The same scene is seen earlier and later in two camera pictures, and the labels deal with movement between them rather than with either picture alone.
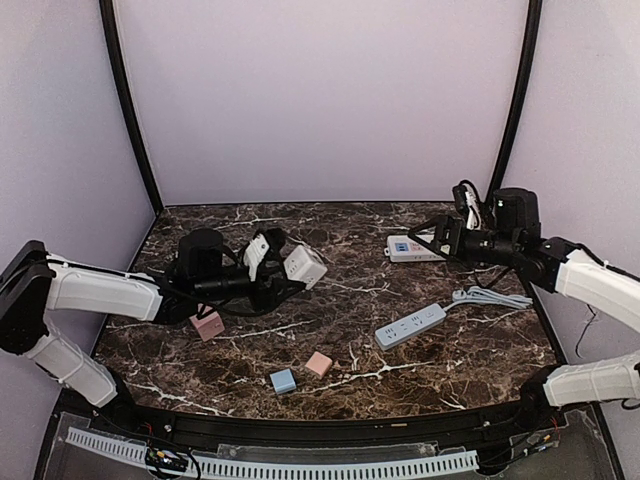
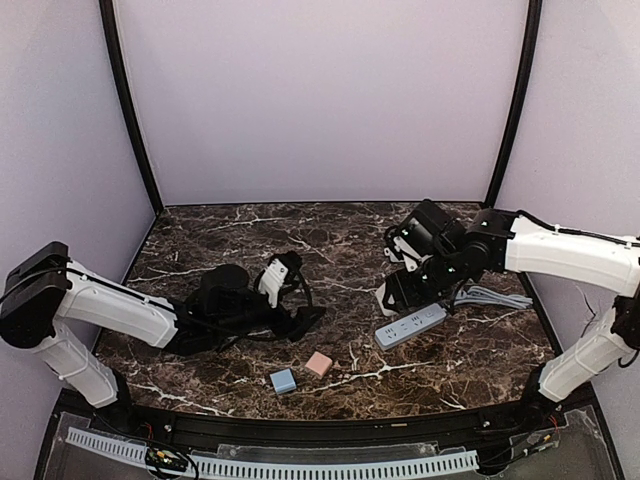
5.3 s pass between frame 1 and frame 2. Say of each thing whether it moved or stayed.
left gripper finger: moved
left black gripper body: moved
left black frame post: stayed
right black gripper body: moved
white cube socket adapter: moved
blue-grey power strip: stayed
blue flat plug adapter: stayed
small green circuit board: stayed
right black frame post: stayed
